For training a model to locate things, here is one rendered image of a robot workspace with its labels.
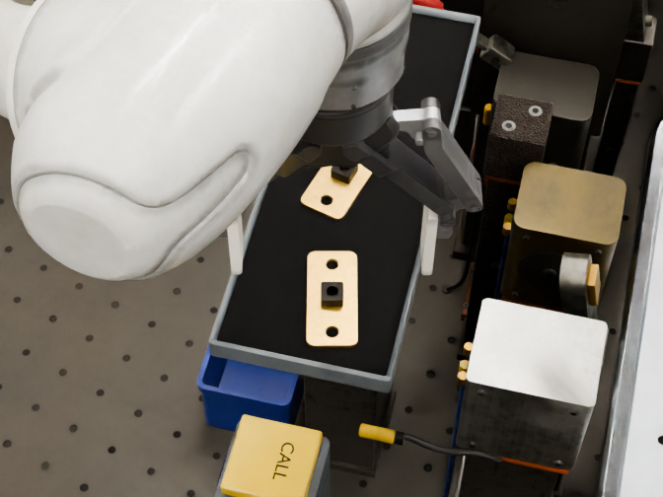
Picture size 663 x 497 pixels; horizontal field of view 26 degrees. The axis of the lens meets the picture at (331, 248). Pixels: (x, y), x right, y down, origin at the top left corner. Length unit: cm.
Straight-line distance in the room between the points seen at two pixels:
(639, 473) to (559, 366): 14
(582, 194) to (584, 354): 18
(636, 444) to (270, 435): 35
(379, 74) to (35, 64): 22
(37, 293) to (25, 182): 102
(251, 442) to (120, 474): 52
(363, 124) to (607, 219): 43
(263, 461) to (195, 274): 65
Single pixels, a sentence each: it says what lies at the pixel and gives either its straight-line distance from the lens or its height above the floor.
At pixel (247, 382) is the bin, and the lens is 158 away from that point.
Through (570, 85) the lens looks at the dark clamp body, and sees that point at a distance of 133.
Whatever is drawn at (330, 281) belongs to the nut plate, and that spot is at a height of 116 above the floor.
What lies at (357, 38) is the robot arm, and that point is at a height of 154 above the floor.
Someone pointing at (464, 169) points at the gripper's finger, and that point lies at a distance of 95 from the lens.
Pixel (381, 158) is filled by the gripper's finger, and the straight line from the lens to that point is 92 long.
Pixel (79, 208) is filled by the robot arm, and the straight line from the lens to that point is 63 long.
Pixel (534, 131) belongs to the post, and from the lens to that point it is 127.
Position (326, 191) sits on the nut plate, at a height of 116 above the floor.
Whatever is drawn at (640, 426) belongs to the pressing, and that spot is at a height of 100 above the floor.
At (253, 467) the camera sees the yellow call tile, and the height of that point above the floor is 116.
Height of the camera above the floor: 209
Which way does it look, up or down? 56 degrees down
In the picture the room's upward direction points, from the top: straight up
